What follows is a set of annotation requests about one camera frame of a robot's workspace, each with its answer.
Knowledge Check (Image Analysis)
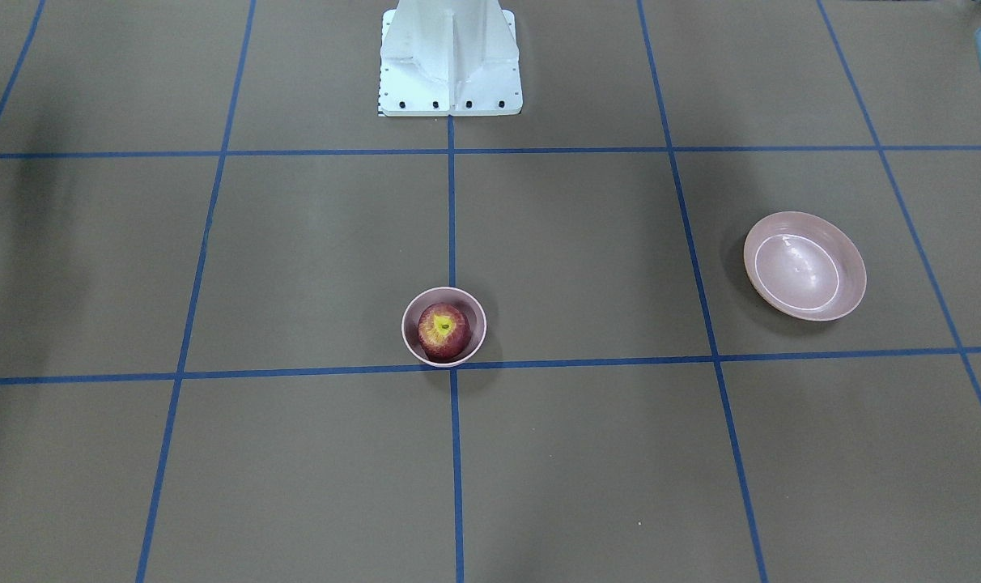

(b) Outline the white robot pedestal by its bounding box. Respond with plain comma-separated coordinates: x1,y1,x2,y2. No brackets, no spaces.
377,1,524,117

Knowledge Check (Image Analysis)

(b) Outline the red apple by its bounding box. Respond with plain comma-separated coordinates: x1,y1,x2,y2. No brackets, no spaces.
417,302,472,362

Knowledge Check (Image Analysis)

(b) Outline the pink plate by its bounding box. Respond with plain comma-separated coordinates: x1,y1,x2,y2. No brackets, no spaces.
742,211,868,322

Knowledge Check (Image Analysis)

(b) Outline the pink bowl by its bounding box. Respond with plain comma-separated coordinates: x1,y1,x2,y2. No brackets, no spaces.
399,287,486,368

